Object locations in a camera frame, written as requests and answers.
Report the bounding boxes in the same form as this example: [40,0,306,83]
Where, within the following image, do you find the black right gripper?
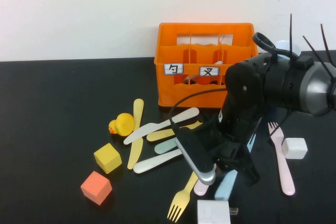
[198,126,261,187]

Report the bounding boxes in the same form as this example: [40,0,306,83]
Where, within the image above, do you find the light blue plastic fork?
[214,132,257,201]

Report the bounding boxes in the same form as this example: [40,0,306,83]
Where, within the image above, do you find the pink plastic spoon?
[193,178,210,196]

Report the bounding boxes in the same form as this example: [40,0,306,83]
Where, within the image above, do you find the yellow plastic fork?
[166,170,200,222]

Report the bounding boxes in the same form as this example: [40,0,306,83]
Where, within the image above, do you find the grey plastic fork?
[183,60,224,84]

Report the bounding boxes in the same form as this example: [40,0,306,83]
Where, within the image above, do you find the orange plastic cutlery holder crate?
[155,23,259,109]

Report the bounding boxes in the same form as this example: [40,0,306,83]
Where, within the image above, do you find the pink plastic fork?
[267,121,296,196]

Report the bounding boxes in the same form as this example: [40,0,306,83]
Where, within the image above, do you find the white power adapter plug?
[196,199,239,224]

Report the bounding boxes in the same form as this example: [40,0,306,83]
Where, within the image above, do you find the white foam cube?
[281,137,308,159]

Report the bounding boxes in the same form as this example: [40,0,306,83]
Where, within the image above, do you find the black zip tie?
[267,108,293,144]
[288,13,295,62]
[320,23,336,70]
[302,35,334,81]

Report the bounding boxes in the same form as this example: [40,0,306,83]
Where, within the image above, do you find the mint green plastic spoon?
[154,140,177,154]

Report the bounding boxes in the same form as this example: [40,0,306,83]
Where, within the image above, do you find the white plastic fork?
[132,148,183,174]

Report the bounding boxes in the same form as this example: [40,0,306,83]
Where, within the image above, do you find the yellow plastic spoon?
[145,121,203,142]

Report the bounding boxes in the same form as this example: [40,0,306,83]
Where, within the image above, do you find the white plastic knife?
[122,107,200,145]

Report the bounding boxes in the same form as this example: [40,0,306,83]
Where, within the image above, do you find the white label fork character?
[198,66,219,77]

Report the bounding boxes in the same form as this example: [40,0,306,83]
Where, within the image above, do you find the yellow plastic knife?
[127,98,144,170]

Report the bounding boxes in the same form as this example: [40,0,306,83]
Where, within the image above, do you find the white label spoon character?
[163,63,184,76]

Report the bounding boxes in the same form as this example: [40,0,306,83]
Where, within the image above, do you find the yellow rubber duck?
[107,113,135,137]

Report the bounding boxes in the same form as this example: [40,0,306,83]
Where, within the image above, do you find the yellow foam cube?
[93,143,122,175]

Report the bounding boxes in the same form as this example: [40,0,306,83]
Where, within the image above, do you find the blue cone cup clear base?
[275,40,301,57]

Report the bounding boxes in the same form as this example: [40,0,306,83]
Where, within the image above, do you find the orange foam cube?
[80,170,113,206]

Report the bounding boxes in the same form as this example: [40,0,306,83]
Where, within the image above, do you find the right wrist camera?
[174,126,217,186]

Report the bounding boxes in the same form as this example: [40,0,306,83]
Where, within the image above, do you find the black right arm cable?
[169,31,316,132]

